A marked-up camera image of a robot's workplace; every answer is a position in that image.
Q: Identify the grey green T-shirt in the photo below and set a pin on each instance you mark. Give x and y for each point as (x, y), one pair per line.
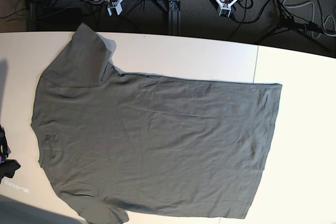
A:
(112, 142)

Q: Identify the black clothes pile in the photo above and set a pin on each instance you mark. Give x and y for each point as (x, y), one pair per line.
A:
(8, 166)

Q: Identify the aluminium frame post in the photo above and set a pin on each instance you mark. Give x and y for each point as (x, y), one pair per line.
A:
(174, 17)

